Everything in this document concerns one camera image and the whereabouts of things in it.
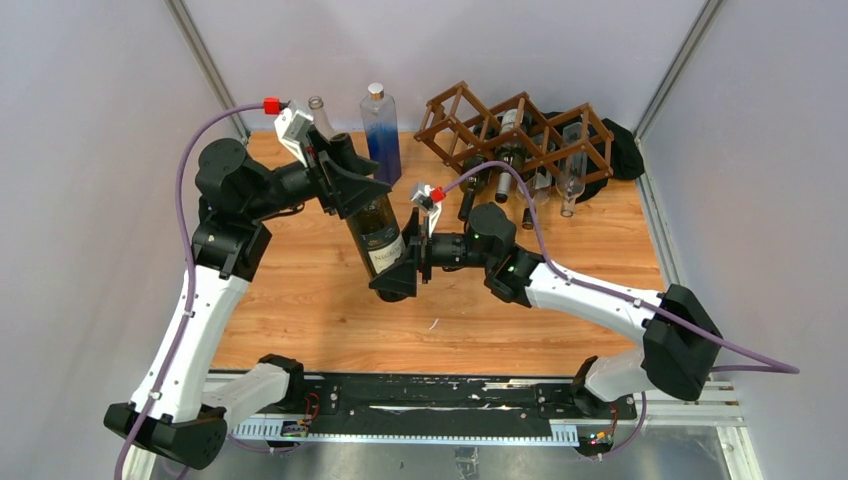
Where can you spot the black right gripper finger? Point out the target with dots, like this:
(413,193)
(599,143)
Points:
(399,281)
(413,238)

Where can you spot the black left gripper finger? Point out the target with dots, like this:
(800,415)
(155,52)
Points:
(356,191)
(352,161)

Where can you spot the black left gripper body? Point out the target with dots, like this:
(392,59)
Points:
(316,147)

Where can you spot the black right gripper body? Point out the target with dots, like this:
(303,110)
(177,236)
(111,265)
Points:
(448,249)

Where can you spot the dark bottle white label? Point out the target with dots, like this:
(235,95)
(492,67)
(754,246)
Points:
(377,235)

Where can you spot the blue square glass bottle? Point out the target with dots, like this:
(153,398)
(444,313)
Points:
(379,118)

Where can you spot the clear round glass bottle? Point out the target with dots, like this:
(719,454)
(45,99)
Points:
(320,118)

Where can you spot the dark bottle barcode label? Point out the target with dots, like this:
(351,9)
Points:
(511,153)

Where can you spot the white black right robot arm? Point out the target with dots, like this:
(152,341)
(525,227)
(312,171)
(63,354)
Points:
(668,355)

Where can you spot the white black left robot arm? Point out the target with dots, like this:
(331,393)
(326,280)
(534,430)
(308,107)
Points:
(171,414)

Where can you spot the dark bottle lower rack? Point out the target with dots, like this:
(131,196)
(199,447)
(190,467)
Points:
(473,185)

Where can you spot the small clear bottle in rack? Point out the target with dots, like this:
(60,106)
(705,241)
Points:
(538,182)

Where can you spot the brown wooden wine rack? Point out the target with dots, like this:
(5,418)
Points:
(457,126)

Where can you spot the black cloth behind rack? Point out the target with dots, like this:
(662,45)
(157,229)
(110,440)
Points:
(623,159)

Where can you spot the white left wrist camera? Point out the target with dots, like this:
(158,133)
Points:
(292,127)

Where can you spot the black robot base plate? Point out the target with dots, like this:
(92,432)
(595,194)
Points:
(435,409)

